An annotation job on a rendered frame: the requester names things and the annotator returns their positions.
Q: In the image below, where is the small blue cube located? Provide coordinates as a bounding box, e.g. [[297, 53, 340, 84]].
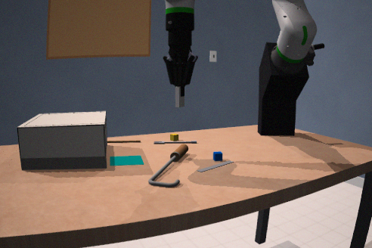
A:
[[213, 151, 222, 161]]

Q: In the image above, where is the metal hook with brown wooden handle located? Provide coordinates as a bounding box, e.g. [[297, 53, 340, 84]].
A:
[[148, 144, 188, 188]]

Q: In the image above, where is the teal square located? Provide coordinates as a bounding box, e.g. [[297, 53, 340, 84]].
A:
[[110, 156, 144, 166]]

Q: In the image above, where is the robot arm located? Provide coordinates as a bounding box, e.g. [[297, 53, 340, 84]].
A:
[[165, 0, 324, 74]]

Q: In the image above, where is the small yellow cube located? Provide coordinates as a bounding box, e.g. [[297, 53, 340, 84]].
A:
[[170, 134, 178, 141]]

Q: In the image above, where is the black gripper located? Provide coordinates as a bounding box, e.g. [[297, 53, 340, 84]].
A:
[[163, 30, 198, 107]]

